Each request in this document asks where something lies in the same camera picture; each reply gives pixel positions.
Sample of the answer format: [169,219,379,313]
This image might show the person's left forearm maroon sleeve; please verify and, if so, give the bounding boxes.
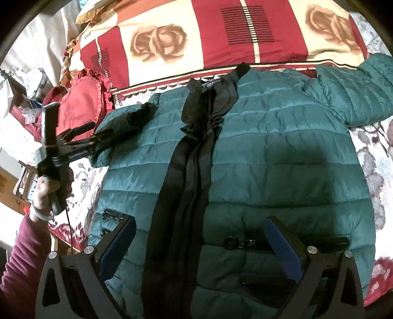
[0,205,53,319]

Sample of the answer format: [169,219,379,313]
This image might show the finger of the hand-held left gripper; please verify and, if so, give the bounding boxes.
[63,135,106,160]
[61,122,96,140]

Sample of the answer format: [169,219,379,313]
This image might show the floral bedsheet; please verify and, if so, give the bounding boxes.
[0,12,393,307]

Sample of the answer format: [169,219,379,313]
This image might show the red heart-shaped frilled pillow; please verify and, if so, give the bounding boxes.
[37,68,115,145]

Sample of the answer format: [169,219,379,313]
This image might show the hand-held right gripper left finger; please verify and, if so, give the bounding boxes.
[35,209,137,319]

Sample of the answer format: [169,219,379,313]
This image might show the rose patterned checkered pillow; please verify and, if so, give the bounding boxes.
[60,0,369,93]

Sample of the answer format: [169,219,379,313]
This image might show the white cloth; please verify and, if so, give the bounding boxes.
[2,6,84,89]

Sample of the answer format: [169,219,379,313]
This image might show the wooden furniture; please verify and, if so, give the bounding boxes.
[0,159,35,213]

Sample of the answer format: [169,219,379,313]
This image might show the teal puffer jacket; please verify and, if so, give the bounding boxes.
[87,52,393,319]

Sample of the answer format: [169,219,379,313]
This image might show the person's left hand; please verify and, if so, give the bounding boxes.
[32,167,75,221]

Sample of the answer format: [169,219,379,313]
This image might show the dark red cloth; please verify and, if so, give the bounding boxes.
[42,86,66,105]

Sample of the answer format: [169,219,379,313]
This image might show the grey white plastic bag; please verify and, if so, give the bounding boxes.
[22,68,47,99]

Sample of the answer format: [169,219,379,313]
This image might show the black cable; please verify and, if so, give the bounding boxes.
[64,208,75,255]

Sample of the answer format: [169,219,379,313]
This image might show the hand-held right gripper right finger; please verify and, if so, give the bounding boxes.
[264,215,366,319]

